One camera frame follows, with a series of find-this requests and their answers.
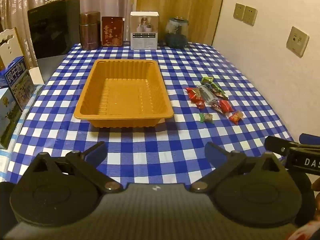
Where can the green snack packet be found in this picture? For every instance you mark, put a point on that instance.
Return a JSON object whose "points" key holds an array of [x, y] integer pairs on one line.
{"points": [[207, 80]]}

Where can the red gift box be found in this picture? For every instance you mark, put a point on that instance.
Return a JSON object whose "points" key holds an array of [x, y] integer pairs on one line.
{"points": [[112, 31]]}

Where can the green candy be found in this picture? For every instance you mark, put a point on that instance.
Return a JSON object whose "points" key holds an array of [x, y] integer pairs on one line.
{"points": [[206, 117]]}

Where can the red patterned candy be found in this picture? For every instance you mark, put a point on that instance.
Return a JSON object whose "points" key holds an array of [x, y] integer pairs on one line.
{"points": [[217, 107]]}

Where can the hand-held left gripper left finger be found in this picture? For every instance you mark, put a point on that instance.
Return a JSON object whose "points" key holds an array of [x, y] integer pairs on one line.
{"points": [[96, 150]]}

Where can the orange plastic tray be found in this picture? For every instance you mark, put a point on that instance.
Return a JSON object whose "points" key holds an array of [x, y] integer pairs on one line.
{"points": [[125, 92]]}

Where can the small white box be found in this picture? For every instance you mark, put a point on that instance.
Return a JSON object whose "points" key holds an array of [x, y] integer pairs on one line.
{"points": [[37, 76]]}

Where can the grey snack packet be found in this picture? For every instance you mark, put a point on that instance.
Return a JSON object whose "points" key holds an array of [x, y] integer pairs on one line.
{"points": [[206, 95]]}

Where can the black flat screen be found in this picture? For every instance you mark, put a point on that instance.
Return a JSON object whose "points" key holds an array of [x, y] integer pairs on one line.
{"points": [[53, 27]]}

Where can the light blue milk carton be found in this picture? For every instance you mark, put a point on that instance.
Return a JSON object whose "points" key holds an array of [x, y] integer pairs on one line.
{"points": [[7, 117]]}

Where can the red snack packet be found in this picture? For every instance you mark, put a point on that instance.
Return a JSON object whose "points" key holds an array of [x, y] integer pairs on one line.
{"points": [[193, 94]]}

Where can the small red candy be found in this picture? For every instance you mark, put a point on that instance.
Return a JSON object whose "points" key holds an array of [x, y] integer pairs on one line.
{"points": [[200, 105]]}

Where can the white carved chair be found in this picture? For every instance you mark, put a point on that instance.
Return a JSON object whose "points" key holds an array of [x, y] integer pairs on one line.
{"points": [[11, 45]]}

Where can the white printed carton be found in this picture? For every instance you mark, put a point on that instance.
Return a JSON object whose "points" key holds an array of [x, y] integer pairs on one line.
{"points": [[144, 31]]}

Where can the glass jar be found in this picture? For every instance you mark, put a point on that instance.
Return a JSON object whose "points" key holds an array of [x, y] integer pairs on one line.
{"points": [[176, 33]]}

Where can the beige wall socket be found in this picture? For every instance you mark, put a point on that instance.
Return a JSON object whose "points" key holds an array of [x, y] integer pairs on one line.
{"points": [[297, 42]]}

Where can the dark blue milk carton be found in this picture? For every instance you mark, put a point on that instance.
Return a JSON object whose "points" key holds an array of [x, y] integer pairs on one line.
{"points": [[18, 85]]}

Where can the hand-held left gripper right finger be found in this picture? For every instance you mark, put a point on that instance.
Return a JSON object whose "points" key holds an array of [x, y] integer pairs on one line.
{"points": [[215, 152]]}

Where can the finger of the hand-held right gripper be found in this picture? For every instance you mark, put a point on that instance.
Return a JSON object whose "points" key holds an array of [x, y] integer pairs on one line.
{"points": [[277, 146], [308, 138]]}

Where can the blue checked tablecloth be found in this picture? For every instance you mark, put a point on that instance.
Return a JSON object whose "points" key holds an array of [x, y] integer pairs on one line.
{"points": [[175, 142]]}

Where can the yellow-green snack packet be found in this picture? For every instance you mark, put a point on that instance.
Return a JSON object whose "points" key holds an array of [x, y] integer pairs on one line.
{"points": [[215, 87]]}

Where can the brown metal canister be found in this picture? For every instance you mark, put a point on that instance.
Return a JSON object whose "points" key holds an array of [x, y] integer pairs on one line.
{"points": [[90, 30]]}

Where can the person's right forearm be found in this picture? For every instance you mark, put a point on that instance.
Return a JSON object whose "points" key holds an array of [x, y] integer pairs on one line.
{"points": [[310, 232]]}

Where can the orange-red candy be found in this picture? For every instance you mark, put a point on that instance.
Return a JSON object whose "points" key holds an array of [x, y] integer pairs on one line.
{"points": [[235, 117]]}

